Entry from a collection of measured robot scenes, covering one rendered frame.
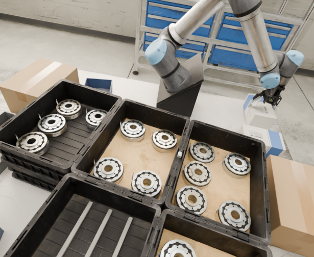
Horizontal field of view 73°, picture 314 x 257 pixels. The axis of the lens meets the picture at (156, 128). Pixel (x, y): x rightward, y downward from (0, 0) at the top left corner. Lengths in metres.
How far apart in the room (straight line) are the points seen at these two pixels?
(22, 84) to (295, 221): 1.23
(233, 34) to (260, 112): 1.49
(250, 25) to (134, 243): 0.83
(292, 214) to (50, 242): 0.75
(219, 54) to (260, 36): 1.78
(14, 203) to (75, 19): 3.23
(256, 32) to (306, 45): 3.03
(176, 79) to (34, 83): 0.68
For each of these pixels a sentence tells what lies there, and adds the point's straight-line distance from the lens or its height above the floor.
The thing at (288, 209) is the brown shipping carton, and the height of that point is 0.86.
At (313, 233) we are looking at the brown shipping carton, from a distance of 0.89.
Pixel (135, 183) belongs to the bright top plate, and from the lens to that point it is 0.74.
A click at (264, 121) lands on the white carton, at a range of 1.31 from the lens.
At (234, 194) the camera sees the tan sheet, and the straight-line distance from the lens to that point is 0.85.
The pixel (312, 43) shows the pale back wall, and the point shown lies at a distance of 3.97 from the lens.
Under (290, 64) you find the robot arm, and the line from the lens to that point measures 1.19.
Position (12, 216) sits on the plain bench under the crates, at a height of 0.70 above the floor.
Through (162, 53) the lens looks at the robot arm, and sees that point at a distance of 1.02.
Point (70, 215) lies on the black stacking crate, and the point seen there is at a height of 0.83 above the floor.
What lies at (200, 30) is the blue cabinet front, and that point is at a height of 0.67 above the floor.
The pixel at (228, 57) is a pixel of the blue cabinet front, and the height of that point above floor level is 0.43.
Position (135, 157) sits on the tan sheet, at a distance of 0.83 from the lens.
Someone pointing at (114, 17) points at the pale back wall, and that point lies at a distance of 3.61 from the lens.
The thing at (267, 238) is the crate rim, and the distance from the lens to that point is 0.70.
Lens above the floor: 1.50
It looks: 45 degrees down
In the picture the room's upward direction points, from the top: 10 degrees clockwise
